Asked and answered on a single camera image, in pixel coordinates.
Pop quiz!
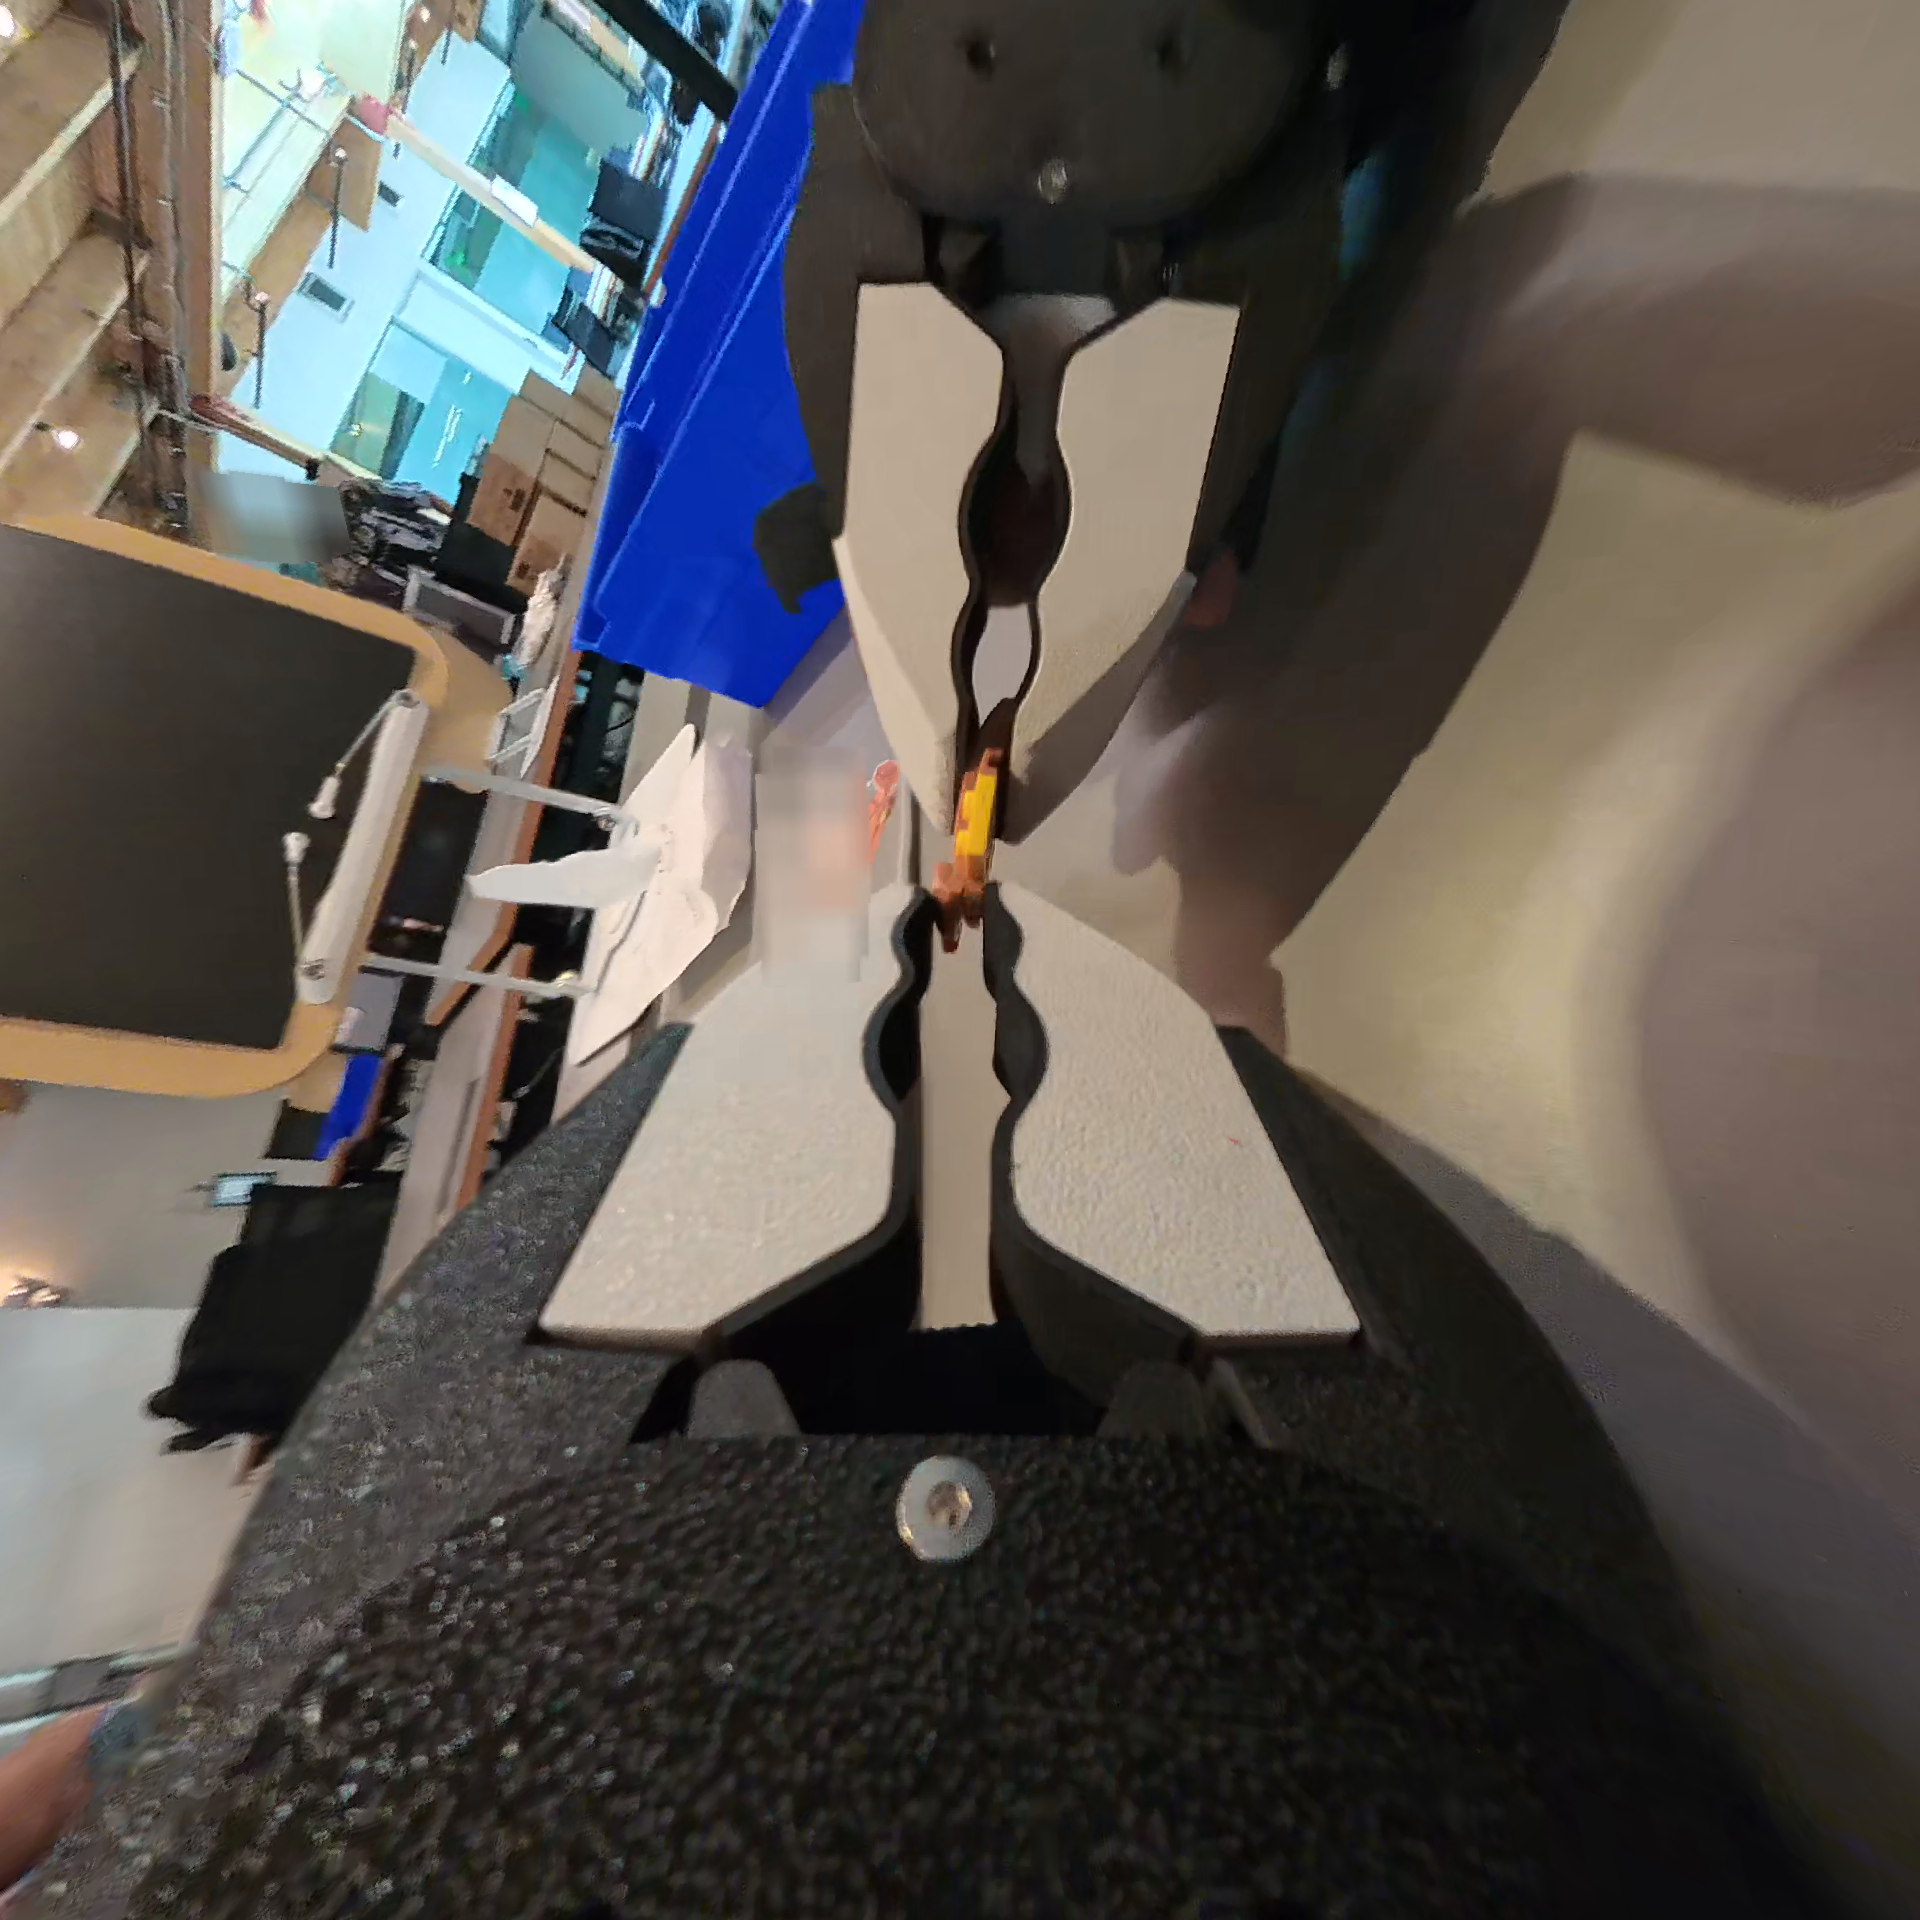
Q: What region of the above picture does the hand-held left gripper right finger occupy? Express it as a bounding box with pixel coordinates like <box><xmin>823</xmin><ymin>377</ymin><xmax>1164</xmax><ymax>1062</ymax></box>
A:
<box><xmin>980</xmin><ymin>880</ymin><xmax>1364</xmax><ymax>1343</ymax></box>

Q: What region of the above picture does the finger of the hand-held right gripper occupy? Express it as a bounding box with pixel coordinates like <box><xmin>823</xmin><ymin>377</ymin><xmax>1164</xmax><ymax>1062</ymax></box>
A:
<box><xmin>996</xmin><ymin>296</ymin><xmax>1245</xmax><ymax>844</ymax></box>
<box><xmin>833</xmin><ymin>279</ymin><xmax>1028</xmax><ymax>837</ymax></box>

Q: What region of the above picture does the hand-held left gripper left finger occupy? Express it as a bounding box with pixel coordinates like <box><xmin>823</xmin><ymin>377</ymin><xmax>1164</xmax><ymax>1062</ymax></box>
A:
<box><xmin>535</xmin><ymin>882</ymin><xmax>925</xmax><ymax>1346</ymax></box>

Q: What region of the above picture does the yellow orange toy brick model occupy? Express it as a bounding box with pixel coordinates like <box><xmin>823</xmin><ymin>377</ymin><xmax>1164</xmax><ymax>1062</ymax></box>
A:
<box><xmin>928</xmin><ymin>741</ymin><xmax>1003</xmax><ymax>954</ymax></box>

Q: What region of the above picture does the blue plastic bin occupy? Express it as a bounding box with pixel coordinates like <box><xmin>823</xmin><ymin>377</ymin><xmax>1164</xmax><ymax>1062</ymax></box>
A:
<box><xmin>571</xmin><ymin>0</ymin><xmax>874</xmax><ymax>706</ymax></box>

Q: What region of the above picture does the white paper sheet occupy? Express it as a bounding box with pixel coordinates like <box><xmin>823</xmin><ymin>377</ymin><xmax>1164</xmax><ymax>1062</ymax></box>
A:
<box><xmin>463</xmin><ymin>726</ymin><xmax>754</xmax><ymax>1069</ymax></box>

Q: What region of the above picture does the stack of cardboard boxes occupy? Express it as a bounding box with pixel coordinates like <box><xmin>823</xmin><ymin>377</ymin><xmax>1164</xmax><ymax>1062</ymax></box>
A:
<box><xmin>449</xmin><ymin>365</ymin><xmax>620</xmax><ymax>605</ymax></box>

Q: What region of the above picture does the small blue bin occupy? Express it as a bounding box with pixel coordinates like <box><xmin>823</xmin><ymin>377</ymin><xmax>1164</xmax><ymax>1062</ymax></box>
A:
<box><xmin>315</xmin><ymin>1047</ymin><xmax>405</xmax><ymax>1168</ymax></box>

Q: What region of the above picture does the black cloth bag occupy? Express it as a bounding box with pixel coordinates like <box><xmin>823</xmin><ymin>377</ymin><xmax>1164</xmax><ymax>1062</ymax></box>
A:
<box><xmin>146</xmin><ymin>1180</ymin><xmax>405</xmax><ymax>1460</ymax></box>

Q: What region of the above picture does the black table with wooden rim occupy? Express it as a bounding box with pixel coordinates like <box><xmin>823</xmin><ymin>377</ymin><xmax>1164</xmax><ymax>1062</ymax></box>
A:
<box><xmin>0</xmin><ymin>517</ymin><xmax>514</xmax><ymax>1105</ymax></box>

